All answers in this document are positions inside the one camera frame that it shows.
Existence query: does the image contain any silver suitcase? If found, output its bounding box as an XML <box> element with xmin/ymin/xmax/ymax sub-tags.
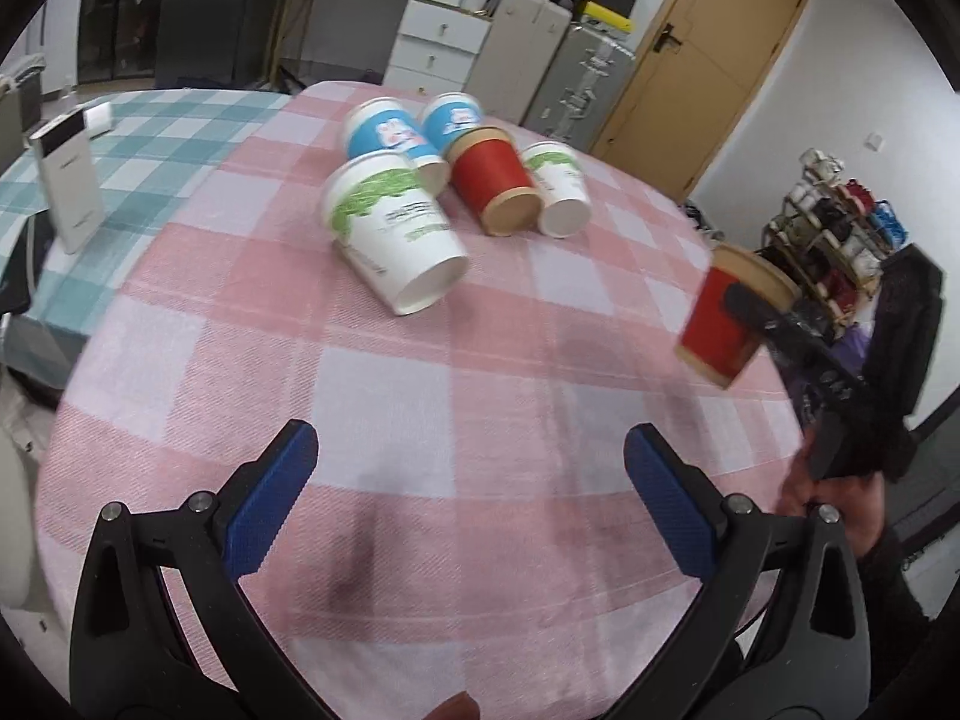
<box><xmin>523</xmin><ymin>25</ymin><xmax>635</xmax><ymax>153</ymax></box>

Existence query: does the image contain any green white cup near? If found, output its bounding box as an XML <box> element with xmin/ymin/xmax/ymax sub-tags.
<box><xmin>319</xmin><ymin>149</ymin><xmax>470</xmax><ymax>316</ymax></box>

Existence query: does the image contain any white power bank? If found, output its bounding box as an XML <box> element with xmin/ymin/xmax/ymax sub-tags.
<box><xmin>29</xmin><ymin>107</ymin><xmax>106</xmax><ymax>255</ymax></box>

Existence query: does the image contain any black refrigerator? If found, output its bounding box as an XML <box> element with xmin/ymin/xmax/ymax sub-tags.
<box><xmin>155</xmin><ymin>0</ymin><xmax>278</xmax><ymax>89</ymax></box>

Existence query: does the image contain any person's left hand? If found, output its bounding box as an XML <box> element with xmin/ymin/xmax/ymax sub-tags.
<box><xmin>425</xmin><ymin>691</ymin><xmax>482</xmax><ymax>720</ymax></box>

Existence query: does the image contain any dark glass wardrobe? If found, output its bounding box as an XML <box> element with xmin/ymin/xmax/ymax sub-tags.
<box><xmin>76</xmin><ymin>0</ymin><xmax>161</xmax><ymax>85</ymax></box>

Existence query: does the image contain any green white cup far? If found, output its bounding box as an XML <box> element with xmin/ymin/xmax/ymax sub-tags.
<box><xmin>521</xmin><ymin>140</ymin><xmax>592</xmax><ymax>239</ymax></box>

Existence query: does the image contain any blue cup near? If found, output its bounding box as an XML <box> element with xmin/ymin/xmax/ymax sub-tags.
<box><xmin>340</xmin><ymin>96</ymin><xmax>451</xmax><ymax>195</ymax></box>

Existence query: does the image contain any white drawer desk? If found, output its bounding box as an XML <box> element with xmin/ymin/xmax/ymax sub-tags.
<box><xmin>270</xmin><ymin>0</ymin><xmax>490</xmax><ymax>98</ymax></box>

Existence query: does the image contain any teal plaid tablecloth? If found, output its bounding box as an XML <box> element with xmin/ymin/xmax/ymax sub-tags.
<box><xmin>3</xmin><ymin>89</ymin><xmax>286</xmax><ymax>388</ymax></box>

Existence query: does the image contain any beige suitcase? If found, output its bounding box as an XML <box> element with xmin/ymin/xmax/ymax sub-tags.
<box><xmin>464</xmin><ymin>0</ymin><xmax>571</xmax><ymax>124</ymax></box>

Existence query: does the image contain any blue cup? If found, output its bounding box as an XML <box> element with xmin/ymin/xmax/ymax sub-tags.
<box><xmin>340</xmin><ymin>96</ymin><xmax>451</xmax><ymax>195</ymax></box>
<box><xmin>420</xmin><ymin>93</ymin><xmax>483</xmax><ymax>158</ymax></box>

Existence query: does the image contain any shoe rack with shoes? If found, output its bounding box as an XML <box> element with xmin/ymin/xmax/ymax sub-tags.
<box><xmin>760</xmin><ymin>148</ymin><xmax>908</xmax><ymax>338</ymax></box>

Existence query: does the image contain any red paper cup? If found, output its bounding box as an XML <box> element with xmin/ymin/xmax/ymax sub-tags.
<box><xmin>446</xmin><ymin>125</ymin><xmax>544</xmax><ymax>238</ymax></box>
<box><xmin>675</xmin><ymin>242</ymin><xmax>800</xmax><ymax>388</ymax></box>

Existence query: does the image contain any person's right hand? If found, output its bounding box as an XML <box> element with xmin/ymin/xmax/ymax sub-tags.
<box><xmin>775</xmin><ymin>427</ymin><xmax>885</xmax><ymax>559</ymax></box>

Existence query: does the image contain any wooden door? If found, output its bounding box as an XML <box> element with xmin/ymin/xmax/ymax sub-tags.
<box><xmin>592</xmin><ymin>0</ymin><xmax>807</xmax><ymax>203</ymax></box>

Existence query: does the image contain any white round stool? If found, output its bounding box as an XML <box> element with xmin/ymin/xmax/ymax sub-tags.
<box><xmin>0</xmin><ymin>372</ymin><xmax>47</xmax><ymax>611</ymax></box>

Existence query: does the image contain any blue cup far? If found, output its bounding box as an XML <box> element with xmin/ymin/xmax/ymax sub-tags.
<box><xmin>420</xmin><ymin>93</ymin><xmax>483</xmax><ymax>158</ymax></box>

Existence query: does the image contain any green white cup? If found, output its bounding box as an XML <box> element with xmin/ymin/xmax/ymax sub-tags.
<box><xmin>521</xmin><ymin>140</ymin><xmax>592</xmax><ymax>239</ymax></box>
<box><xmin>319</xmin><ymin>149</ymin><xmax>470</xmax><ymax>316</ymax></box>

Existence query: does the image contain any pink plaid tablecloth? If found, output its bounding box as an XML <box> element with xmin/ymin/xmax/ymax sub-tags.
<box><xmin>36</xmin><ymin>82</ymin><xmax>799</xmax><ymax>718</ymax></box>

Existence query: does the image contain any purple bag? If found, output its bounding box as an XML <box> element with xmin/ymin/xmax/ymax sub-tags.
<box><xmin>832</xmin><ymin>325</ymin><xmax>871</xmax><ymax>376</ymax></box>

